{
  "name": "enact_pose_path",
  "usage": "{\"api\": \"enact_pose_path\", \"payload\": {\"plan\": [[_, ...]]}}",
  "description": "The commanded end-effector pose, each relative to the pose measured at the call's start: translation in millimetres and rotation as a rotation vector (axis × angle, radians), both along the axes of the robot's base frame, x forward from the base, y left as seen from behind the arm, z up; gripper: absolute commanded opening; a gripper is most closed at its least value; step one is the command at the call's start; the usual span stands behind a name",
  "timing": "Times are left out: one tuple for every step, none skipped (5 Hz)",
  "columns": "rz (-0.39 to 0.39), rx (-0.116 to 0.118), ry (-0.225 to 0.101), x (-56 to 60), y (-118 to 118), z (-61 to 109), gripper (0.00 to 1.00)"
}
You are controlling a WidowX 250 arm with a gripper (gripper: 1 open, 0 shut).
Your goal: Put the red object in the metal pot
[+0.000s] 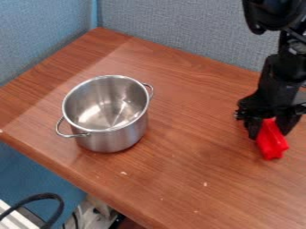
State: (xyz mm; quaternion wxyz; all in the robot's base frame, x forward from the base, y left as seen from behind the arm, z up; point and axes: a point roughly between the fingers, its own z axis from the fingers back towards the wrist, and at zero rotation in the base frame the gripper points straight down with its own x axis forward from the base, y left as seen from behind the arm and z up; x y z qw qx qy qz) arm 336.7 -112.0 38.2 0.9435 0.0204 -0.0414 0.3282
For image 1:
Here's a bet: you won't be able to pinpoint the stainless steel pot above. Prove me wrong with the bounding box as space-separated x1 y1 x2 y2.
55 75 154 153

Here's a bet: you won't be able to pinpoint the black cable loop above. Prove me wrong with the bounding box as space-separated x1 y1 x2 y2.
0 192 66 229

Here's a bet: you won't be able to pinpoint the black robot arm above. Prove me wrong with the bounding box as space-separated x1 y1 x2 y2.
235 0 306 140

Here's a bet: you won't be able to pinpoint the white cables under table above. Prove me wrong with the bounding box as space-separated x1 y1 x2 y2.
62 195 120 229

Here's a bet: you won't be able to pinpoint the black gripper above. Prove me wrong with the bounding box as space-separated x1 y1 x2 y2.
237 55 306 140

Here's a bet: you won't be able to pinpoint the red plastic block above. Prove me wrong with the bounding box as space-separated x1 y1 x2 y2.
255 119 289 160

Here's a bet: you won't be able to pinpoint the white radiator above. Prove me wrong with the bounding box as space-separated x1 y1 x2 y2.
0 207 43 229

